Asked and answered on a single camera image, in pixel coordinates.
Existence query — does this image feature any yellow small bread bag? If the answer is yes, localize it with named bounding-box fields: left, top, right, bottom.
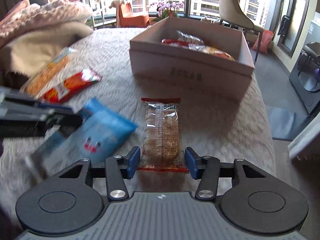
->
left=189, top=43, right=234, bottom=61

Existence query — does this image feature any grey washing machine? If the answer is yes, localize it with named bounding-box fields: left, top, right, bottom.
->
left=289, top=20, right=319, bottom=115

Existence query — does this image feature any clear cracker packet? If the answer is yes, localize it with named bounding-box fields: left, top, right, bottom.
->
left=139, top=98, right=188, bottom=173

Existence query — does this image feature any blue monster snack bag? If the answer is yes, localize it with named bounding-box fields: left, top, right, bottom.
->
left=24, top=98, right=138, bottom=181

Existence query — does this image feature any beige folded blanket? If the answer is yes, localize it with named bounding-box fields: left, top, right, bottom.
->
left=1, top=21, right=93, bottom=77

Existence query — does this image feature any long bread stick packet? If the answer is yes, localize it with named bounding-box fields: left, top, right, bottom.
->
left=20, top=47, right=78, bottom=96

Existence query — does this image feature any orange kids chair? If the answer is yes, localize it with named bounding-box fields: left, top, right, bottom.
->
left=108, top=0, right=150, bottom=28

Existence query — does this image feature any black framed door panel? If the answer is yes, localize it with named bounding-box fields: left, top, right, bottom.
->
left=277, top=0, right=310, bottom=58

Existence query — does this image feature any pink cardboard box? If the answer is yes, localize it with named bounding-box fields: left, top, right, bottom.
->
left=129, top=17, right=255, bottom=101

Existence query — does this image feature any white lace tablecloth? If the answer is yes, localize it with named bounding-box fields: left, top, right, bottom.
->
left=0, top=27, right=277, bottom=230

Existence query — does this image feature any cream upholstered chair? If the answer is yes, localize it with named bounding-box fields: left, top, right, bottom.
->
left=219, top=0, right=264, bottom=63

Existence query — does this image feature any red spicy snack packet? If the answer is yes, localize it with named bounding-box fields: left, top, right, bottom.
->
left=40, top=68, right=102, bottom=103

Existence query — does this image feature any red bag on floor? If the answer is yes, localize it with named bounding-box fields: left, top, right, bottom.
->
left=252, top=30, right=274, bottom=54

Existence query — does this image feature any purple orchid flower pot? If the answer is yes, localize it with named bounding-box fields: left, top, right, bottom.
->
left=150, top=1, right=184, bottom=22

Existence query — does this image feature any pink bumpy blanket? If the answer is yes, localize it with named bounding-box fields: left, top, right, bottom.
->
left=1, top=0, right=92, bottom=47

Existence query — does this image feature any red chicken snack pouch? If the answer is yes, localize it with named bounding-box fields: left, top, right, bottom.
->
left=161, top=30, right=205, bottom=48

